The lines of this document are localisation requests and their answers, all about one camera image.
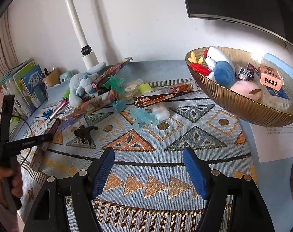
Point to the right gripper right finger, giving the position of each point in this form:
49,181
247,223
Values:
211,185

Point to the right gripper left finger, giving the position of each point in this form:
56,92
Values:
85,186

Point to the pastel plush toy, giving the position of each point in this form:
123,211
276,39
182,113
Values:
247,89

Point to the small QR code box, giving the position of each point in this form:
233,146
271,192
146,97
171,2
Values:
244,74

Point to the blue white plush toy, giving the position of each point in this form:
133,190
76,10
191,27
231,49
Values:
217,67

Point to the orange small box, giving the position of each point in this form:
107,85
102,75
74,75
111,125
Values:
270,77

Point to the dark red narrow box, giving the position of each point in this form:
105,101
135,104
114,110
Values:
252,69

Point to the blue floss pick box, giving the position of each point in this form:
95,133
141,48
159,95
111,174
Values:
275,99

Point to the yellow toy figure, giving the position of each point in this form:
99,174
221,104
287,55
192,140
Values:
193,59

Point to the black toy dinosaur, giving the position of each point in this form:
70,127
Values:
83,133

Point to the patterned woven table mat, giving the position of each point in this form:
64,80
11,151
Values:
149,188

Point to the white paper sheet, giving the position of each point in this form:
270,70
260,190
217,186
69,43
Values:
273,143

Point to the stack of books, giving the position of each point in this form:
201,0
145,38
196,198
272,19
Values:
25,82

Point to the colourful printed flat box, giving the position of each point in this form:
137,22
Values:
96,103

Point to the gold ribbed glass bowl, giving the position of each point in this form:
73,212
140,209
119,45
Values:
241,106

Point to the blue plastic toy piece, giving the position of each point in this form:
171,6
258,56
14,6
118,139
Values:
119,105

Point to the white cotton plush ball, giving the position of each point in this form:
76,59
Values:
160,112

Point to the light blue plastic dinosaur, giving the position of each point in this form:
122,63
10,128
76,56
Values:
141,117

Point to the brown pen holder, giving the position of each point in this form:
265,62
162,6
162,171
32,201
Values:
52,79

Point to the long brown pencil box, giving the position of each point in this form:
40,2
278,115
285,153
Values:
144,101

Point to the light blue plush toy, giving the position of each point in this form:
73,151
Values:
81,83

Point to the dark red long box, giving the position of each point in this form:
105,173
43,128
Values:
112,70

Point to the mint green small device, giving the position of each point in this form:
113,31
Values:
66,76

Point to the teal plastic dinosaur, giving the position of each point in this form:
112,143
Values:
114,83

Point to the green tape roll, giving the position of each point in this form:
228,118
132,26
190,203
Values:
144,88

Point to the white lamp pole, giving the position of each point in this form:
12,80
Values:
88,56

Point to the black monitor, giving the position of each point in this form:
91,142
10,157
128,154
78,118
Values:
272,16

